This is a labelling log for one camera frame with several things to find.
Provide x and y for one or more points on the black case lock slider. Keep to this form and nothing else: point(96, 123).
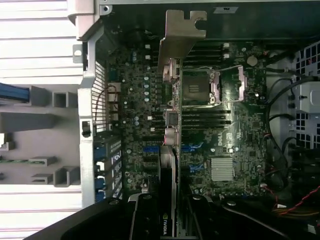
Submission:
point(86, 128)

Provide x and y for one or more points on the blue expansion slot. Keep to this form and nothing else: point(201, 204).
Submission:
point(150, 149)

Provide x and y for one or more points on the short black expansion slot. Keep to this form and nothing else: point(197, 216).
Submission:
point(151, 159)

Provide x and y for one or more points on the silver chipset heat sink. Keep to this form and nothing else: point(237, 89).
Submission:
point(222, 168)

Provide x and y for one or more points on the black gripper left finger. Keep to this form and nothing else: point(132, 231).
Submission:
point(145, 220)

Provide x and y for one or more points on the CPU socket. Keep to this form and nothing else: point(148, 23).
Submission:
point(196, 87)

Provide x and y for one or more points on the perforated silver disk bay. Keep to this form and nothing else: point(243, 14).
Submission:
point(308, 97)

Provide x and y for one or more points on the metal socket cover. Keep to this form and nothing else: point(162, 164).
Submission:
point(235, 82)

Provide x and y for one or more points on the green RAM stick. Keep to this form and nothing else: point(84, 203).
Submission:
point(15, 161)

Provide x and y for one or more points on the grey parts rack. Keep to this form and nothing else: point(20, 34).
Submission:
point(25, 122)

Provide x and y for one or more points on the thin metal locking lever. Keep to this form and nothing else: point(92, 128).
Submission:
point(220, 67)

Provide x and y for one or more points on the hard disk blue carrier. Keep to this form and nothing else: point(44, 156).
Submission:
point(12, 93)

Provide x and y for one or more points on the silver coin cell battery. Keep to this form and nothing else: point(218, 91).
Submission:
point(252, 60)

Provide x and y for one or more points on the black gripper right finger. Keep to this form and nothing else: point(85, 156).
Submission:
point(200, 220)

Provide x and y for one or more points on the green motherboard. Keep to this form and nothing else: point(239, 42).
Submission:
point(140, 105)

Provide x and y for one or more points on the RAM slot black clips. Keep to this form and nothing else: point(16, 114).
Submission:
point(207, 123)
point(205, 62)
point(207, 51)
point(207, 111)

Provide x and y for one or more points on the black grey PC case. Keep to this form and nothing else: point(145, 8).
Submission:
point(86, 105)

